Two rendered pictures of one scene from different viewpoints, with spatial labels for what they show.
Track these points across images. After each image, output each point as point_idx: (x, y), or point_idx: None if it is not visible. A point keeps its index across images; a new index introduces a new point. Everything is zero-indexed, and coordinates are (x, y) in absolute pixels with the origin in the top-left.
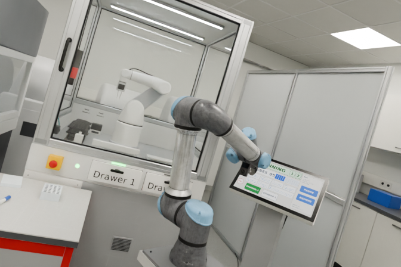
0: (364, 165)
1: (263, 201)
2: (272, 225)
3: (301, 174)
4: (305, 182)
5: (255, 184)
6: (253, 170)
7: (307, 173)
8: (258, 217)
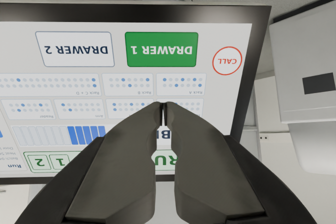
0: (28, 192)
1: (81, 3)
2: None
3: (32, 168)
4: (3, 151)
5: (157, 73)
6: (108, 173)
7: (21, 179)
8: None
